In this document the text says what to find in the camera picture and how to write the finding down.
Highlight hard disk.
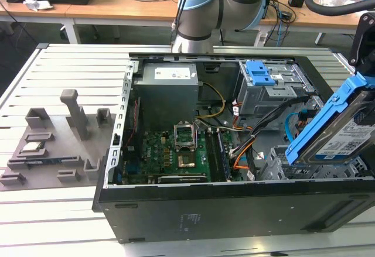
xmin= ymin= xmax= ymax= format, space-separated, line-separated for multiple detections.
xmin=284 ymin=74 xmax=375 ymax=166

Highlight grey metal disk bay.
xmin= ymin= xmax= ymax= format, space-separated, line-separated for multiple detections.
xmin=259 ymin=144 xmax=367 ymax=181

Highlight black upright box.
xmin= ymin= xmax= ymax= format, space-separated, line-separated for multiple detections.
xmin=260 ymin=0 xmax=274 ymax=20

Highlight white power strip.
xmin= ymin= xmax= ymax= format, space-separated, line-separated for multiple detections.
xmin=254 ymin=29 xmax=269 ymax=47

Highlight blue plastic drive latch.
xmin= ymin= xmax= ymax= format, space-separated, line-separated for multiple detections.
xmin=246 ymin=60 xmax=276 ymax=87

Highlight grey metal drive cage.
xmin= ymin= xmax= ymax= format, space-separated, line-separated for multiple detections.
xmin=236 ymin=60 xmax=314 ymax=118

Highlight black RAM slot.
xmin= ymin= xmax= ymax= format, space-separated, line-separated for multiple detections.
xmin=204 ymin=129 xmax=219 ymax=181

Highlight grey power supply unit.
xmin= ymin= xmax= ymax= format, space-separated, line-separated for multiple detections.
xmin=133 ymin=63 xmax=202 ymax=117

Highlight metal socket cover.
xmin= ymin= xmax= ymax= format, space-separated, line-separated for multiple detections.
xmin=174 ymin=121 xmax=196 ymax=152

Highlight CPU socket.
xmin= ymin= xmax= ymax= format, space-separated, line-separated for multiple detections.
xmin=177 ymin=151 xmax=197 ymax=169

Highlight black graphics card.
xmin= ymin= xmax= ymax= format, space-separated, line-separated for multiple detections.
xmin=148 ymin=174 xmax=207 ymax=184

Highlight black open PC case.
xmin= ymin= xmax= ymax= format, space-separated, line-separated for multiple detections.
xmin=92 ymin=52 xmax=375 ymax=244

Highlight green motherboard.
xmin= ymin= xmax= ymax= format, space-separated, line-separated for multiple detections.
xmin=121 ymin=128 xmax=235 ymax=184

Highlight wooden desk with white legs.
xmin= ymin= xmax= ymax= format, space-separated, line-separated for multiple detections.
xmin=0 ymin=0 xmax=99 ymax=46
xmin=64 ymin=0 xmax=375 ymax=46

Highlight grey parts rack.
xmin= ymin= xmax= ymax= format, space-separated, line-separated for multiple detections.
xmin=0 ymin=89 xmax=118 ymax=193

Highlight crumpled white paper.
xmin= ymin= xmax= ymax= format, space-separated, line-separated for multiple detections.
xmin=23 ymin=0 xmax=54 ymax=12

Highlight silver CPU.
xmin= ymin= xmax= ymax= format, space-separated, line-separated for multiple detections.
xmin=22 ymin=141 xmax=45 ymax=152

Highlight blue wire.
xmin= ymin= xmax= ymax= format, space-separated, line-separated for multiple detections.
xmin=285 ymin=109 xmax=309 ymax=146

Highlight black sleeved wire bundle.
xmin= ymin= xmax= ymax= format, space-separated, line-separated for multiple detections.
xmin=231 ymin=95 xmax=311 ymax=158

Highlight yellow and black wires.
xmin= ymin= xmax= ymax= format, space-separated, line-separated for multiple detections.
xmin=195 ymin=81 xmax=227 ymax=120

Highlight orange wire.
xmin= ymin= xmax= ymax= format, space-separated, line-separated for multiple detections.
xmin=233 ymin=138 xmax=257 ymax=172

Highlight thin black cable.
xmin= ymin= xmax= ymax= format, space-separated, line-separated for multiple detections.
xmin=171 ymin=0 xmax=196 ymax=32

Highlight red wire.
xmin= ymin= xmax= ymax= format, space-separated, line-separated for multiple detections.
xmin=132 ymin=98 xmax=139 ymax=150

